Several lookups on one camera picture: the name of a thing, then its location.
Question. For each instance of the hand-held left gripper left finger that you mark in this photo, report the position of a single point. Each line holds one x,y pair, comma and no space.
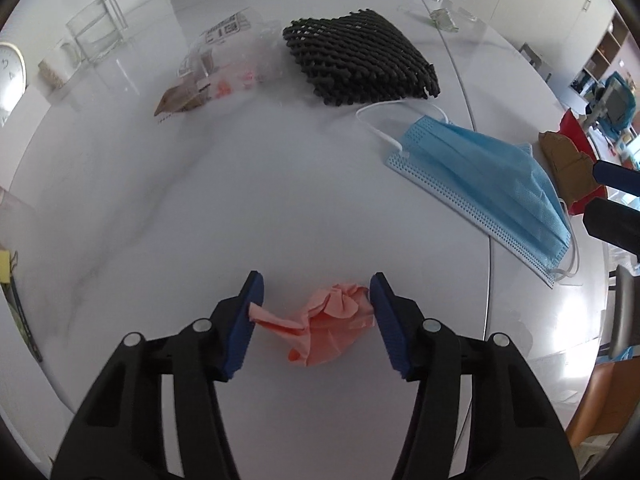
245,330

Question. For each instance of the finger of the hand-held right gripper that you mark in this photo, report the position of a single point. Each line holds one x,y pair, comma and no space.
612,222
615,176

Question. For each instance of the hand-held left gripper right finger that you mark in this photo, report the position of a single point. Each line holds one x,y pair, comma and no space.
392,330

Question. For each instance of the red brown paper bag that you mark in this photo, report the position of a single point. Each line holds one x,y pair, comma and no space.
570,160

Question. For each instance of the pink paper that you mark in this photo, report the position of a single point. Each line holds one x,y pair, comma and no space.
325,327

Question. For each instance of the grey teal swivel chair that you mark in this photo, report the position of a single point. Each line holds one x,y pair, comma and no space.
615,102

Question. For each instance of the dark grey chair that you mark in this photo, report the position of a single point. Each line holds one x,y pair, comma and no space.
625,310

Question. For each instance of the open bookshelf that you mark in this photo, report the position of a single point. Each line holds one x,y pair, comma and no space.
597,60

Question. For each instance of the blue face mask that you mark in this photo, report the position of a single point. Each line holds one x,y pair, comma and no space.
480,180

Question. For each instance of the grey stool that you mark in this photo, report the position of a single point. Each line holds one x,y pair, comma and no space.
534,57

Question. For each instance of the brown leather chair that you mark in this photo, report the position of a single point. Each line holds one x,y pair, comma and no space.
605,405

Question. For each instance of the white tall cabinet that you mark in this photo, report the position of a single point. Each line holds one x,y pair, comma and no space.
540,0

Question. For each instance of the yellow binder clip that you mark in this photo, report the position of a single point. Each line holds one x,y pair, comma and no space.
6,265

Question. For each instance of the clear plastic wrapper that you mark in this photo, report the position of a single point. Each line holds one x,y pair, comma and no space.
225,60

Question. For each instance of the black foam net sleeve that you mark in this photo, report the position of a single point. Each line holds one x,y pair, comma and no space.
360,55

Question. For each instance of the round white wall clock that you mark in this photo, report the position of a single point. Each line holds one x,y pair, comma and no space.
11,85

